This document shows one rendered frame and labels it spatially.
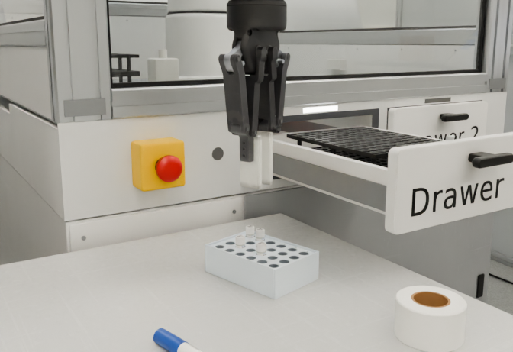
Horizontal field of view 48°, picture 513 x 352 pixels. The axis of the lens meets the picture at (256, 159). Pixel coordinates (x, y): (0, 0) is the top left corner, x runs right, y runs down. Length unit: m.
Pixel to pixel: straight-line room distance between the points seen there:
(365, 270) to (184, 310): 0.25
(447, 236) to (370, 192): 0.62
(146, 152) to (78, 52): 0.17
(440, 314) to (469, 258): 0.89
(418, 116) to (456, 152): 0.42
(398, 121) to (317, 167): 0.34
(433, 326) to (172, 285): 0.32
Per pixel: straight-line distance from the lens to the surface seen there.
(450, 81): 1.30
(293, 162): 0.92
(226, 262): 0.74
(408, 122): 1.20
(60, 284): 0.77
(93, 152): 0.88
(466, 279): 1.49
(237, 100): 0.69
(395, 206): 0.74
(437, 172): 0.78
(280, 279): 0.69
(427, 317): 0.60
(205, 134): 0.94
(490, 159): 0.80
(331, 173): 0.85
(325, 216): 1.12
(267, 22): 0.70
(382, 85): 1.16
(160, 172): 0.84
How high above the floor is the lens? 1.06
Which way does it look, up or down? 12 degrees down
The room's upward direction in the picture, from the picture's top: straight up
